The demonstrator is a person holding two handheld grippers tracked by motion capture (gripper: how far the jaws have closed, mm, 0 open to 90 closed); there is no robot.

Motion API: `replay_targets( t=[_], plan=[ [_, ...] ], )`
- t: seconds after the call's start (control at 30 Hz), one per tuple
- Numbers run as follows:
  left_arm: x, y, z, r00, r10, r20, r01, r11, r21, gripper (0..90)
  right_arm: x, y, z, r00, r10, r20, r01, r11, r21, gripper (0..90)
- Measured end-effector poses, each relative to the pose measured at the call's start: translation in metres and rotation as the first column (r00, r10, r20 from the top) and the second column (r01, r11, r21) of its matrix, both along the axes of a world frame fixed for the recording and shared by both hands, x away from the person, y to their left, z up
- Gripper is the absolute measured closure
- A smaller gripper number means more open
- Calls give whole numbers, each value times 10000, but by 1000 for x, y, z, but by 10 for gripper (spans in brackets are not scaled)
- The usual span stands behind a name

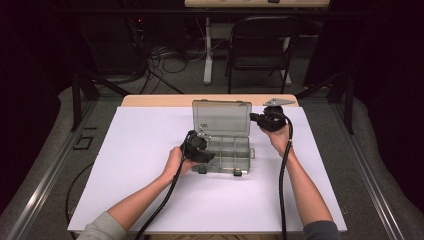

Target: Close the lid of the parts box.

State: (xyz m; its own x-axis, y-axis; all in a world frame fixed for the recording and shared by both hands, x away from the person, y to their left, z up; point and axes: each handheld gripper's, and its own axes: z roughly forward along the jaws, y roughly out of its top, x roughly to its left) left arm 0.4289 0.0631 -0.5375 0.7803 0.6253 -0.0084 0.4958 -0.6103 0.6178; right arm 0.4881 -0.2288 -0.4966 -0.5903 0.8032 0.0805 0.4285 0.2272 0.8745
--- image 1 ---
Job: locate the person's right hand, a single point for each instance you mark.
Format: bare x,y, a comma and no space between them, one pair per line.
281,140

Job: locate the person's left hand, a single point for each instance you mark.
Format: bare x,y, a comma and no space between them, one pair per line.
173,165

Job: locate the aluminium floor rail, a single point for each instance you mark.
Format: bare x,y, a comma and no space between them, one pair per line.
43,186
370,186

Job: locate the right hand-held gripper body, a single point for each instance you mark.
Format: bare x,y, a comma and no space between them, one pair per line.
275,120

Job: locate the white board sheet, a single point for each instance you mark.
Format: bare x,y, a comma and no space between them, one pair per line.
133,160

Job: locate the black metal stand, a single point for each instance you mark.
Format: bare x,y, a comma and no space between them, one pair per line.
77,100
348,100

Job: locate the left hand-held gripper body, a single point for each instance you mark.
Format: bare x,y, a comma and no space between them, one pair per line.
195,143

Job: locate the black folding chair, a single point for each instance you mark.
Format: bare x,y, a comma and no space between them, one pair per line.
263,30

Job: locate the smoky transparent plastic compartment box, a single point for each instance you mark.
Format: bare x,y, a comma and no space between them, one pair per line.
221,120

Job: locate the dark grey sleeve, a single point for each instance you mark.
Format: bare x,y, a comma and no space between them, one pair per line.
321,231

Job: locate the metal chair frame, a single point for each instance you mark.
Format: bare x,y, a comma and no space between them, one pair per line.
208,60

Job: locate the light grey sleeve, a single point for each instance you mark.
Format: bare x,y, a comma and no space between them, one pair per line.
103,230

